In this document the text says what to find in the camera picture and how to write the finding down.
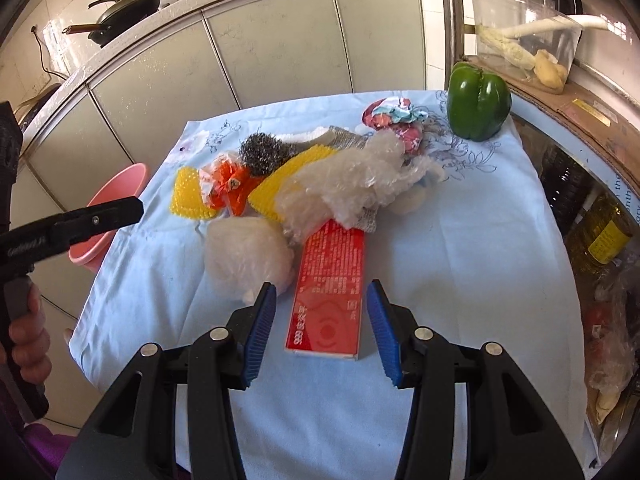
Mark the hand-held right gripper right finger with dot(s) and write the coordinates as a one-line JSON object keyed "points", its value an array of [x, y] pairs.
{"points": [[385, 335]]}

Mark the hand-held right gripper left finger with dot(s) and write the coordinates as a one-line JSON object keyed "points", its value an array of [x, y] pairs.
{"points": [[257, 335]]}

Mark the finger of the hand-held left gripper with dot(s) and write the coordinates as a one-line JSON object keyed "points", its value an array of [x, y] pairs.
{"points": [[95, 220]]}

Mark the pink plastic bin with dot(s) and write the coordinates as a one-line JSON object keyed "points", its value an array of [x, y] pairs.
{"points": [[120, 185]]}

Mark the red cardboard box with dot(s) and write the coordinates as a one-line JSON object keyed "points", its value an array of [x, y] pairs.
{"points": [[330, 285]]}

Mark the yellow spiky scrubber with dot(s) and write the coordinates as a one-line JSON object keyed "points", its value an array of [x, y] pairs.
{"points": [[187, 195], [280, 180]]}

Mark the orange and white wrapper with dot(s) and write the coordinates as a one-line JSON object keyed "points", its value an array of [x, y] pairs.
{"points": [[225, 185]]}

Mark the clear plastic bag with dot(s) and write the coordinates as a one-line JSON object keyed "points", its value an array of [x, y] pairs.
{"points": [[345, 185]]}

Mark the steel wool scrubber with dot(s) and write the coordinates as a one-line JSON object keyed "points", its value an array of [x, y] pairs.
{"points": [[262, 152]]}

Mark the person's left forearm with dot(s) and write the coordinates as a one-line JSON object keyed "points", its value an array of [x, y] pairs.
{"points": [[42, 452]]}

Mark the person's left hand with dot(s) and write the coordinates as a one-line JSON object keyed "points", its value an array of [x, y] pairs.
{"points": [[30, 340]]}

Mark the light blue floral tablecloth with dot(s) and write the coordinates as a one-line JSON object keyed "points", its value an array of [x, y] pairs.
{"points": [[475, 260]]}

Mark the colourful crumpled wrapper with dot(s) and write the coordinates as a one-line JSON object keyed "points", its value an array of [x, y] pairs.
{"points": [[387, 115]]}

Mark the plastic bag of produce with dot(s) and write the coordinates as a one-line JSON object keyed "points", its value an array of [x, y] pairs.
{"points": [[612, 340]]}

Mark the dark liquid bottle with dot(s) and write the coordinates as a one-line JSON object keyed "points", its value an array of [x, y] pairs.
{"points": [[565, 185]]}

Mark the yellow oil bottle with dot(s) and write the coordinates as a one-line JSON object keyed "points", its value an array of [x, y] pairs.
{"points": [[605, 232]]}

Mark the green bell pepper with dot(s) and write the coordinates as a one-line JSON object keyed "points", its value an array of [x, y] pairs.
{"points": [[477, 105]]}

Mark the grey kitchen cabinet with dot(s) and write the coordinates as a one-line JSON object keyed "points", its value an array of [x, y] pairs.
{"points": [[280, 45]]}

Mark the brown cardboard sheet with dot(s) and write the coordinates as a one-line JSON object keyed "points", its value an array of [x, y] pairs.
{"points": [[575, 110]]}

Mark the pale corn cob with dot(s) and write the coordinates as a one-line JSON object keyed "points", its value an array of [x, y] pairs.
{"points": [[505, 50]]}

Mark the yellow potato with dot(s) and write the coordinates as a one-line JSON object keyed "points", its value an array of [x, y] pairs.
{"points": [[550, 72]]}

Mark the metal shelf rack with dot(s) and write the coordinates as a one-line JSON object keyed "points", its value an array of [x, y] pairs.
{"points": [[452, 10]]}

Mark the clear plastic container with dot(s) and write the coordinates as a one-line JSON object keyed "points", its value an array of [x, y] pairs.
{"points": [[500, 10]]}

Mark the white daikon radish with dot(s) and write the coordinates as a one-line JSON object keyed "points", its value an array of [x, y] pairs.
{"points": [[585, 22]]}

